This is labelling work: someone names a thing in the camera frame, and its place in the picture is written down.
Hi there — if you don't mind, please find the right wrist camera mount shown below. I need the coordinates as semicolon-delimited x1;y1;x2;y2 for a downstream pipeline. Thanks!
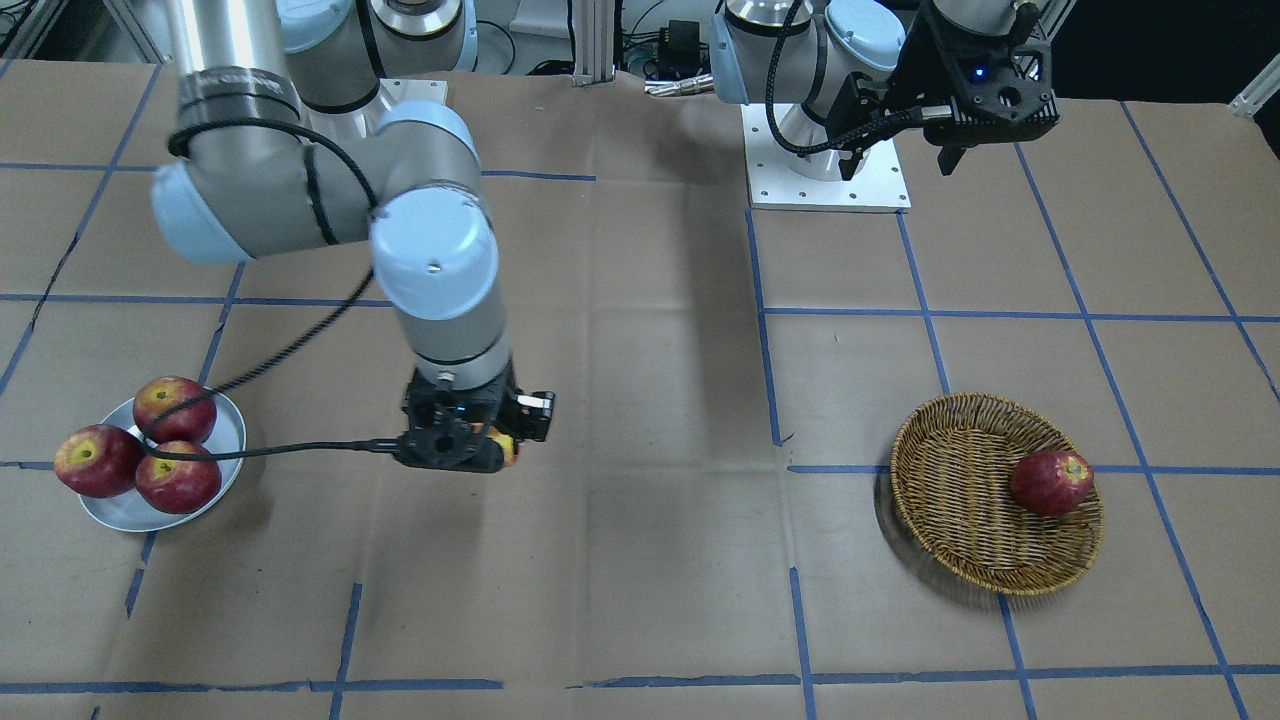
392;369;506;474

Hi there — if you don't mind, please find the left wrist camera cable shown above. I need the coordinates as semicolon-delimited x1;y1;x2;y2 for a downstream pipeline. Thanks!
764;0;951;158

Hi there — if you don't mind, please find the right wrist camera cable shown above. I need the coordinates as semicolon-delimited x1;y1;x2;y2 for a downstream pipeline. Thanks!
140;118;411;462

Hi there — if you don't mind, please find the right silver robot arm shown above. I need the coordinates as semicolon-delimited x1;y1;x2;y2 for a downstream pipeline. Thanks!
151;1;556;441

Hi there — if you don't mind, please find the red apple on plate near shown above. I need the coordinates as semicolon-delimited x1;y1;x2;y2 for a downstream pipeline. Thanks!
131;375;218;445

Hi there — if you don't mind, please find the red apple on plate far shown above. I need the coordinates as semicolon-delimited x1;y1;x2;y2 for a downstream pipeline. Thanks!
52;424;145;498

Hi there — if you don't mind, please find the aluminium frame post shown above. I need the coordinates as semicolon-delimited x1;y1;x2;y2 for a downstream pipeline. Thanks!
567;1;621;88

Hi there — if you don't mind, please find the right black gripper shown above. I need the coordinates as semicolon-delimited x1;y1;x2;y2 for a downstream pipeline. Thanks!
500;388;556;443

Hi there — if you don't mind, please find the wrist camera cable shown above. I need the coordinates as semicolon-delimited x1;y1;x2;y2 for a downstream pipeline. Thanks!
140;118;411;462
764;0;951;158

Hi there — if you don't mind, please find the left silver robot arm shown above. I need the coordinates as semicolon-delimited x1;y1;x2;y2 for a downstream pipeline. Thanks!
710;1;1059;179

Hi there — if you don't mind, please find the light blue plate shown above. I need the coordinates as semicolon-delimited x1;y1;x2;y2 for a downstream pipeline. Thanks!
78;387;248;533

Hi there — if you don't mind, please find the red yellow apple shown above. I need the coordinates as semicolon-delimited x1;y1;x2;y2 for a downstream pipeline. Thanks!
486;428;520;468

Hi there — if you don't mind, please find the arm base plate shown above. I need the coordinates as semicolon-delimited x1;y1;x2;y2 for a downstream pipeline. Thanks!
741;104;913;213
378;78;449;110

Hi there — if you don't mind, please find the red apple in basket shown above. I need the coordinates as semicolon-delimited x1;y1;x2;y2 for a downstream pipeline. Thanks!
1010;450;1094;518

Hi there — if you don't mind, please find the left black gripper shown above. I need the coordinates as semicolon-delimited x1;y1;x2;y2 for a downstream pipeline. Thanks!
826;5;969;181

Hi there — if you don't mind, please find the woven wicker basket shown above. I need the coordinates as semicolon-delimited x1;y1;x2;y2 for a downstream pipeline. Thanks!
888;392;1106;597

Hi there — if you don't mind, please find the red apple on plate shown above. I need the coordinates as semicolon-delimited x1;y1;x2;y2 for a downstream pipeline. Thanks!
52;424;145;498
134;455;223;515
131;375;218;445

